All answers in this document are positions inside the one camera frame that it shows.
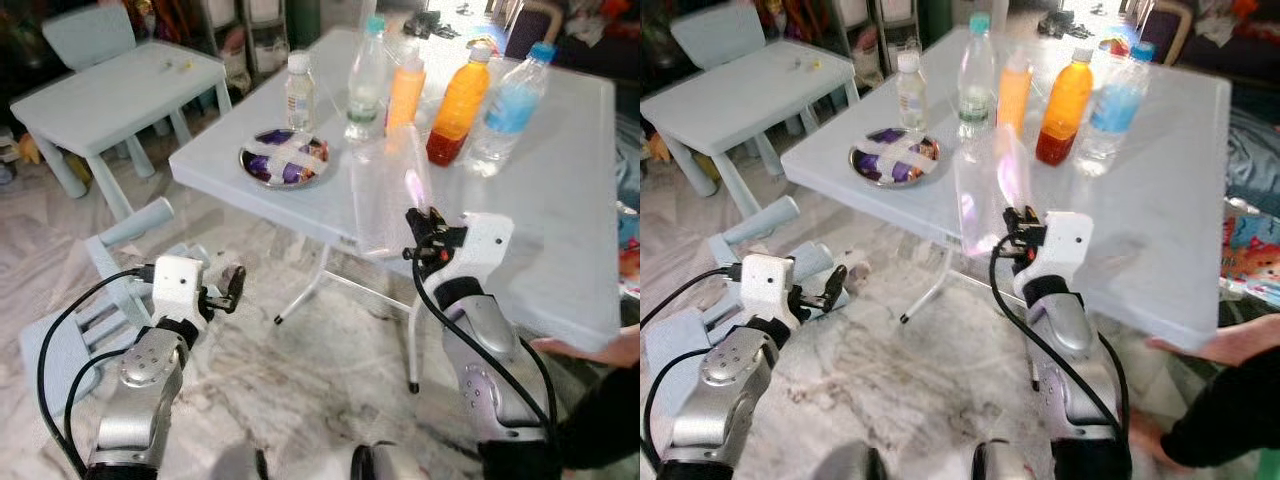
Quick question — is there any white drawer unit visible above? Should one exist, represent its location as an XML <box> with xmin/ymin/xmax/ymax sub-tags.
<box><xmin>200</xmin><ymin>0</ymin><xmax>291</xmax><ymax>86</ymax></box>
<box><xmin>830</xmin><ymin>0</ymin><xmax>921</xmax><ymax>81</ymax></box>

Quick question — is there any light orange drink bottle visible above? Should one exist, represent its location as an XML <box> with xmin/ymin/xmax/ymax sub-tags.
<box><xmin>995</xmin><ymin>45</ymin><xmax>1034</xmax><ymax>136</ymax></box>
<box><xmin>385</xmin><ymin>45</ymin><xmax>428</xmax><ymax>136</ymax></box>

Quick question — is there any robot left leg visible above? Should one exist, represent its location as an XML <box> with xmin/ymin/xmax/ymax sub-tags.
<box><xmin>210</xmin><ymin>440</ymin><xmax>269</xmax><ymax>480</ymax></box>
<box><xmin>815</xmin><ymin>440</ymin><xmax>883</xmax><ymax>480</ymax></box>

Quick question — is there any large grey folding table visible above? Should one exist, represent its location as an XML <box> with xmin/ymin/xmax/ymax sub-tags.
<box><xmin>780</xmin><ymin>25</ymin><xmax>1233</xmax><ymax>393</ymax></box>
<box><xmin>168</xmin><ymin>28</ymin><xmax>621</xmax><ymax>393</ymax></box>

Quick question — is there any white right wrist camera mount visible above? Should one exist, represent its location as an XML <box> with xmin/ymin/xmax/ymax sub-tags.
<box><xmin>1040</xmin><ymin>212</ymin><xmax>1096</xmax><ymax>281</ymax></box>
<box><xmin>440</xmin><ymin>212</ymin><xmax>515</xmax><ymax>291</ymax></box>

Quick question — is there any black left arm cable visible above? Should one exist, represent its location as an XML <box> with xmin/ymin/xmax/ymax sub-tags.
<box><xmin>37</xmin><ymin>265</ymin><xmax>156</xmax><ymax>473</ymax></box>
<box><xmin>640</xmin><ymin>265</ymin><xmax>746</xmax><ymax>473</ymax></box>

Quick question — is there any colourful play mat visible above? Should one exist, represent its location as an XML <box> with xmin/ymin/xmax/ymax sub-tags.
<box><xmin>1220</xmin><ymin>198</ymin><xmax>1280</xmax><ymax>306</ymax></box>
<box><xmin>618</xmin><ymin>200</ymin><xmax>641</xmax><ymax>296</ymax></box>

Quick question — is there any deep orange juice bottle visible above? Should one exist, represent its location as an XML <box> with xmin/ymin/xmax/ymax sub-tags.
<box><xmin>426</xmin><ymin>45</ymin><xmax>493</xmax><ymax>168</ymax></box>
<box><xmin>1035</xmin><ymin>47</ymin><xmax>1096</xmax><ymax>167</ymax></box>

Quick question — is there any robot leg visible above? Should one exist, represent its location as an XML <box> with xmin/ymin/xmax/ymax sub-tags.
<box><xmin>975</xmin><ymin>440</ymin><xmax>1051</xmax><ymax>480</ymax></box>
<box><xmin>350</xmin><ymin>440</ymin><xmax>453</xmax><ymax>480</ymax></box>
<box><xmin>210</xmin><ymin>440</ymin><xmax>269</xmax><ymax>480</ymax></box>
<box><xmin>815</xmin><ymin>440</ymin><xmax>883</xmax><ymax>480</ymax></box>

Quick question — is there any small clear white-capped bottle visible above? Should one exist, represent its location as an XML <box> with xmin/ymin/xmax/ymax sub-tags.
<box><xmin>284</xmin><ymin>52</ymin><xmax>317</xmax><ymax>133</ymax></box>
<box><xmin>896</xmin><ymin>50</ymin><xmax>929</xmax><ymax>131</ymax></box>

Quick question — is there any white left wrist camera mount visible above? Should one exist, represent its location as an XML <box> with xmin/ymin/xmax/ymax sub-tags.
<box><xmin>738</xmin><ymin>253</ymin><xmax>801</xmax><ymax>323</ymax></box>
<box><xmin>150</xmin><ymin>255</ymin><xmax>208</xmax><ymax>323</ymax></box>

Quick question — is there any round steel plate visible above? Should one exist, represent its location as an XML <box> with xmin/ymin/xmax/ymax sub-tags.
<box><xmin>238</xmin><ymin>128</ymin><xmax>333</xmax><ymax>189</ymax></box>
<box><xmin>849</xmin><ymin>127</ymin><xmax>941</xmax><ymax>189</ymax></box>

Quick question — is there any clear teal-capped water bottle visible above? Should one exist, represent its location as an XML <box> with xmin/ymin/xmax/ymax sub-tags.
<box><xmin>957</xmin><ymin>12</ymin><xmax>998</xmax><ymax>141</ymax></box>
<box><xmin>345</xmin><ymin>15</ymin><xmax>391</xmax><ymax>143</ymax></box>

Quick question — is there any robot right leg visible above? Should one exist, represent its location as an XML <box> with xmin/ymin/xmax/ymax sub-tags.
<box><xmin>350</xmin><ymin>440</ymin><xmax>453</xmax><ymax>480</ymax></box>
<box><xmin>975</xmin><ymin>440</ymin><xmax>1051</xmax><ymax>480</ymax></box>

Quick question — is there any light blue kids table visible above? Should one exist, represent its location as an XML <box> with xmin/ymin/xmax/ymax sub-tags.
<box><xmin>10</xmin><ymin>42</ymin><xmax>233</xmax><ymax>221</ymax></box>
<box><xmin>640</xmin><ymin>40</ymin><xmax>859</xmax><ymax>196</ymax></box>

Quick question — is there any purple snack packet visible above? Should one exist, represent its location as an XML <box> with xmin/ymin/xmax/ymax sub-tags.
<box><xmin>245</xmin><ymin>135</ymin><xmax>326</xmax><ymax>186</ymax></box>
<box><xmin>858</xmin><ymin>132</ymin><xmax>936</xmax><ymax>186</ymax></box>

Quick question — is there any person's bare hand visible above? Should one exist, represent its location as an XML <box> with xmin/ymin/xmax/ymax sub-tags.
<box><xmin>1148</xmin><ymin>315</ymin><xmax>1280</xmax><ymax>366</ymax></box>
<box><xmin>530</xmin><ymin>325</ymin><xmax>641</xmax><ymax>369</ymax></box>

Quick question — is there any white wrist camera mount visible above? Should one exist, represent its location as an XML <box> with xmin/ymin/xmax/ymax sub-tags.
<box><xmin>1040</xmin><ymin>212</ymin><xmax>1096</xmax><ymax>281</ymax></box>
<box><xmin>738</xmin><ymin>253</ymin><xmax>801</xmax><ymax>323</ymax></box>
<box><xmin>440</xmin><ymin>212</ymin><xmax>515</xmax><ymax>291</ymax></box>
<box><xmin>150</xmin><ymin>255</ymin><xmax>208</xmax><ymax>323</ymax></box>

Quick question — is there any blue-label blue-capped water bottle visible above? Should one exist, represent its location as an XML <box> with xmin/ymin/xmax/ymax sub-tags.
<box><xmin>1075</xmin><ymin>42</ymin><xmax>1156</xmax><ymax>178</ymax></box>
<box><xmin>466</xmin><ymin>42</ymin><xmax>556</xmax><ymax>178</ymax></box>

